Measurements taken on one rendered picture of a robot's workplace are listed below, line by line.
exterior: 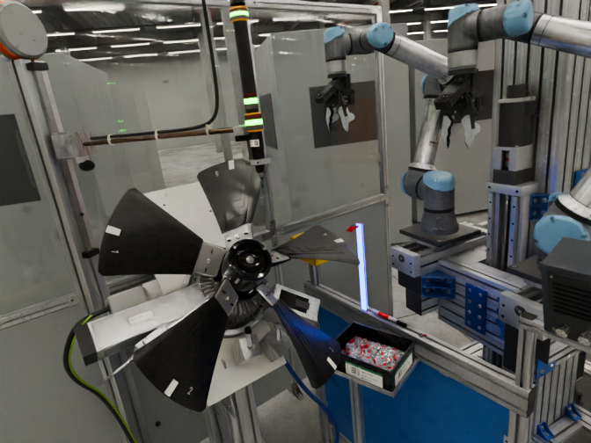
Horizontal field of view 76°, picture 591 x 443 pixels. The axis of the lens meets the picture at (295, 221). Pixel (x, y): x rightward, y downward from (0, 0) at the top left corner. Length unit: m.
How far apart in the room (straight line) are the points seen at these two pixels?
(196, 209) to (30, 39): 0.69
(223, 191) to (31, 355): 0.98
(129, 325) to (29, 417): 0.89
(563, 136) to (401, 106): 2.69
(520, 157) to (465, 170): 3.69
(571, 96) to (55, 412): 2.12
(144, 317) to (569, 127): 1.37
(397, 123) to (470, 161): 1.45
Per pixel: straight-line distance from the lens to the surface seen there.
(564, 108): 1.46
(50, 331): 1.73
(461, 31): 1.18
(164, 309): 1.08
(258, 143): 1.00
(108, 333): 1.06
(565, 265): 0.92
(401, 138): 4.04
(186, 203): 1.36
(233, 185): 1.15
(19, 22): 1.47
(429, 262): 1.58
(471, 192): 5.26
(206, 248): 1.02
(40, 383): 1.82
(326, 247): 1.16
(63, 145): 1.37
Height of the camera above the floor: 1.59
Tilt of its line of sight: 17 degrees down
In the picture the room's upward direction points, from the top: 7 degrees counter-clockwise
